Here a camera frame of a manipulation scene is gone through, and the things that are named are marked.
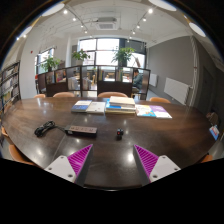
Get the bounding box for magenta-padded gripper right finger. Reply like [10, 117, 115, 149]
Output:
[132, 144, 182, 187]

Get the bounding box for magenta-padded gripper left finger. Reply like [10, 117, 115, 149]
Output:
[43, 143, 94, 187]

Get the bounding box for black charger with red button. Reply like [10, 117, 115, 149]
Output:
[116, 128, 125, 141]

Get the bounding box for black power strip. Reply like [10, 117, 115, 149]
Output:
[64, 124, 98, 138]

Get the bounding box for purple and white book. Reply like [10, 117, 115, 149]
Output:
[149, 105, 173, 120]

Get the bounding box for white book with colourful print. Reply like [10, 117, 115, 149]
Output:
[134, 104, 157, 118]

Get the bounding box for blue-covered book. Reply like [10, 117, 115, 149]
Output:
[70, 99, 93, 114]

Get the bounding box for white-covered book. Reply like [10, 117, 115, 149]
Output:
[85, 101, 107, 115]

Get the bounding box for cream thick book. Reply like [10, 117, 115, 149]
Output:
[105, 108, 136, 115]

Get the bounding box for grey-white book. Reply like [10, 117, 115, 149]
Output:
[109, 95, 136, 108]

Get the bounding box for large blue-edged book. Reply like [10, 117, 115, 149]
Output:
[105, 98, 136, 112]

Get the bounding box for orange chairs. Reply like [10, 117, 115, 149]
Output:
[0, 91, 214, 167]

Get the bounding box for person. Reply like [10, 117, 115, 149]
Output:
[132, 68, 144, 94]

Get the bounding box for dark curved shelf unit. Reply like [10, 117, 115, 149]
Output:
[36, 64, 152, 101]

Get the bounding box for small potted green plant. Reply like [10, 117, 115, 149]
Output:
[40, 56, 62, 73]

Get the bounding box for medium potted green plant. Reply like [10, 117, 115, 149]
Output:
[71, 48, 91, 62]

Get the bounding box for large potted green plant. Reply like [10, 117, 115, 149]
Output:
[111, 46, 136, 67]

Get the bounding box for large window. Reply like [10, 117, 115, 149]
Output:
[78, 37, 147, 68]

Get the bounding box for ceiling air conditioner unit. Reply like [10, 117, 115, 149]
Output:
[94, 16, 119, 31]

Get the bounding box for ceiling lights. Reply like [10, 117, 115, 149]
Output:
[16, 0, 208, 43]

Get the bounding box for black power strip cable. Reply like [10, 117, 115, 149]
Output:
[33, 120, 67, 138]

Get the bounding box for white wall radiator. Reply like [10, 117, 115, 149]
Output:
[163, 77, 192, 106]

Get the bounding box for small white wall panel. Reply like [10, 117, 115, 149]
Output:
[148, 73, 159, 88]

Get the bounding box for wall bookshelf unit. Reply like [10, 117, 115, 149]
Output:
[0, 61, 21, 116]

